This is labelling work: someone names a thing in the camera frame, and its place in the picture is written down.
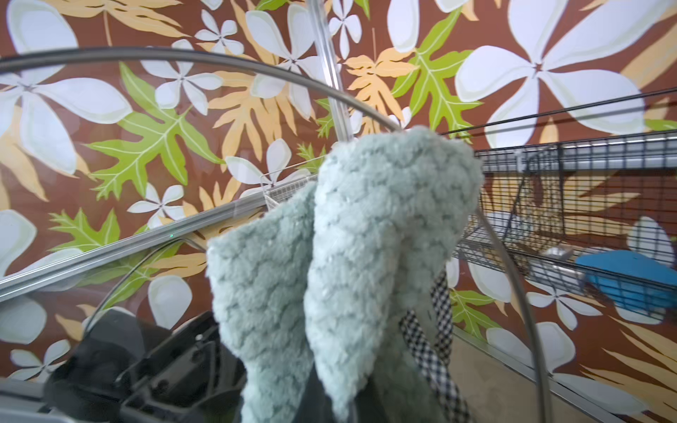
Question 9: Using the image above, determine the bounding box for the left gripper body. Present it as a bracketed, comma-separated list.
[44, 310, 246, 422]

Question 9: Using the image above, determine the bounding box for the green microfibre cloth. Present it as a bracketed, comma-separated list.
[206, 127, 484, 422]

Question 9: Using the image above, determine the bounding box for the glass pot lid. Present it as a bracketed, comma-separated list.
[0, 46, 555, 423]

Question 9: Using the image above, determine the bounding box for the blue object in basket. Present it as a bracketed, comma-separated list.
[576, 250, 676, 315]

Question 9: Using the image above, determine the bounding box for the white wire basket left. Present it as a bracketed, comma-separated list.
[260, 156, 325, 212]

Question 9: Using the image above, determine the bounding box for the black wire basket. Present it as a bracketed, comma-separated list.
[443, 86, 677, 324]

